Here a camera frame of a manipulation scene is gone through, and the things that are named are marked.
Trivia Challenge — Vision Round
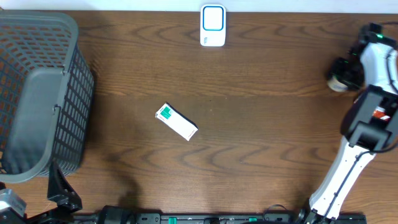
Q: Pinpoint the red chocolate bar wrapper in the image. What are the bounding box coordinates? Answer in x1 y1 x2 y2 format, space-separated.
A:
373 106 391 121

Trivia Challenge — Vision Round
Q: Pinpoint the green lid jar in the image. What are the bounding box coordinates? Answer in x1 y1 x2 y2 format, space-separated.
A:
327 76 348 92

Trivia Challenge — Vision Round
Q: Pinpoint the white barcode scanner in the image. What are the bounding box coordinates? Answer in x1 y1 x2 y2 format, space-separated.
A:
200 4 226 47

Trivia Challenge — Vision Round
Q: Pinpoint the white medicine box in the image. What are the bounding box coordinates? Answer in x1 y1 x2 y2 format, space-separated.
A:
155 103 198 141

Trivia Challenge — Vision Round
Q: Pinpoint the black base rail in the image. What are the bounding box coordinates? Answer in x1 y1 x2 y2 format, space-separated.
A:
73 205 367 224

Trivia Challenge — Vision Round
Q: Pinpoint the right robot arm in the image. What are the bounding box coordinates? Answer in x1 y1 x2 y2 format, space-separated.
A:
298 23 397 223

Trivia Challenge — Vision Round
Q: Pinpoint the grey plastic mesh basket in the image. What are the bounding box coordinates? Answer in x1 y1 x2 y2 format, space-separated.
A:
1 11 95 183

